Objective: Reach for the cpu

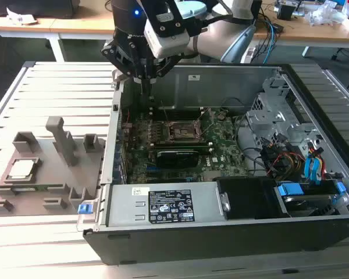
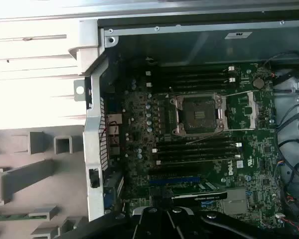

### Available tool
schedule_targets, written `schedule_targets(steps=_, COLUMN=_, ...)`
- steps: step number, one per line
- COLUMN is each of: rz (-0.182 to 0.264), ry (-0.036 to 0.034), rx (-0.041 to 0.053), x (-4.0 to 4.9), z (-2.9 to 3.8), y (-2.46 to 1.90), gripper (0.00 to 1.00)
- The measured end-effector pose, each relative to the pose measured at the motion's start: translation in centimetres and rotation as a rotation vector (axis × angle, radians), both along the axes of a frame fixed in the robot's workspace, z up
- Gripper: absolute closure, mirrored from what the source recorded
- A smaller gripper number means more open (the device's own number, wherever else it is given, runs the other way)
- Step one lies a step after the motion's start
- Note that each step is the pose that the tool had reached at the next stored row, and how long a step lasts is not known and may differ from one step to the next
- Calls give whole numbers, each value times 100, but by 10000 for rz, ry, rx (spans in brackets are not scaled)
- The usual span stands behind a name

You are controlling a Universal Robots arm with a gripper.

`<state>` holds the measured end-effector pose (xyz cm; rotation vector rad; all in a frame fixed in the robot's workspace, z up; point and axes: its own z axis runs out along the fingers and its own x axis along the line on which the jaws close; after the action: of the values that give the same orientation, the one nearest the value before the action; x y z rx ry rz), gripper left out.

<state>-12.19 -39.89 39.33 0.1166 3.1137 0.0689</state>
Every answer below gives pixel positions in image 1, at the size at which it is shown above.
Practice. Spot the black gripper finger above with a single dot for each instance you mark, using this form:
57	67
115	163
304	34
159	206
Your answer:
167	64
117	55

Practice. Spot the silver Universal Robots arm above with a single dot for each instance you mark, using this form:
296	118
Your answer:
215	40

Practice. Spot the CPU socket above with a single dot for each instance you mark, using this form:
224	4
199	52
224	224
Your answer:
181	132

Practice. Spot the silver CPU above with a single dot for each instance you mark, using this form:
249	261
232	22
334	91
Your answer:
21	168

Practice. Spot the thin metal locking lever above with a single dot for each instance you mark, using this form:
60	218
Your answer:
210	126

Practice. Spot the black RAM slot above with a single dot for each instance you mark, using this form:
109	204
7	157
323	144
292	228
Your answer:
203	149
180	144

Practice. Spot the black graphics card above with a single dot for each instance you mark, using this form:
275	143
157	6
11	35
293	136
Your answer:
177	159

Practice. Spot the large black device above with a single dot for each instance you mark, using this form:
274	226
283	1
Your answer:
32	7

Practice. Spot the green motherboard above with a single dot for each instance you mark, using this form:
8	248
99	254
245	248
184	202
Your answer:
224	145

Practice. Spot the white crumpled paper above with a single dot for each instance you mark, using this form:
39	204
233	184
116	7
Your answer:
17	16

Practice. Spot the silver metal drive cage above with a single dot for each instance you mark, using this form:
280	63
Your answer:
264	119

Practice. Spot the small black box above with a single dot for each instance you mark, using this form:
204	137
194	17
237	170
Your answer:
285	12

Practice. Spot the grey parts rack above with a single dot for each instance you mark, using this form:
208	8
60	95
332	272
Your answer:
55	174

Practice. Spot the grey power supply unit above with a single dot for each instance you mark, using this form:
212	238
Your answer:
125	203

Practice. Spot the green RAM stick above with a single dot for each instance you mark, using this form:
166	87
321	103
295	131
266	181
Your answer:
43	188

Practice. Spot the black plastic drive cover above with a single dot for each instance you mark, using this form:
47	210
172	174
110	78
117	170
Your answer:
244	197

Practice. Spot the blue plastic case latch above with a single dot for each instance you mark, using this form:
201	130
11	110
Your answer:
85	208

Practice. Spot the clear plastic clutter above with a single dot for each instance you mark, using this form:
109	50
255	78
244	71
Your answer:
325	16

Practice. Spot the hard disk in blue carrier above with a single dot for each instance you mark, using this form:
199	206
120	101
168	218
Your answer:
291	190

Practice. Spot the black open PC case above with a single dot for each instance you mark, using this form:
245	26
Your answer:
192	244

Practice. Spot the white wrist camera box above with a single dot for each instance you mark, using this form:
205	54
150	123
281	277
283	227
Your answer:
170	43

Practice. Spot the wooden desk with white frame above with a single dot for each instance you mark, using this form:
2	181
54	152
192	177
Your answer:
46	27
308	36

